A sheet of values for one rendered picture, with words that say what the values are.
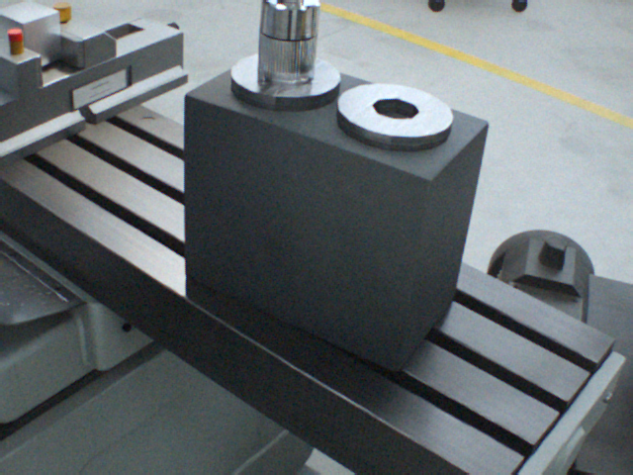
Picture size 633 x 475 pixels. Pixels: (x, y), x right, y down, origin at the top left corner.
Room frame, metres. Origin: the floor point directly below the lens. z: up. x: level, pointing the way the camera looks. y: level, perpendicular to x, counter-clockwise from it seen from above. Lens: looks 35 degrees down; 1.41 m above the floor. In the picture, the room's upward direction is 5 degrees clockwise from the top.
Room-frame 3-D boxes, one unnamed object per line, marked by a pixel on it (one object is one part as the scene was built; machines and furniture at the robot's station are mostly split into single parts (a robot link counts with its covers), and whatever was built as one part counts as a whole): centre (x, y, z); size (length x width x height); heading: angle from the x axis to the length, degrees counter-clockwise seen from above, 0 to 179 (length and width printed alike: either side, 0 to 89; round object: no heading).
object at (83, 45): (0.97, 0.32, 1.00); 0.12 x 0.06 x 0.04; 55
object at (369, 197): (0.63, -0.01, 1.01); 0.22 x 0.12 x 0.20; 62
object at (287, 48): (0.66, 0.03, 1.14); 0.05 x 0.05 x 0.06
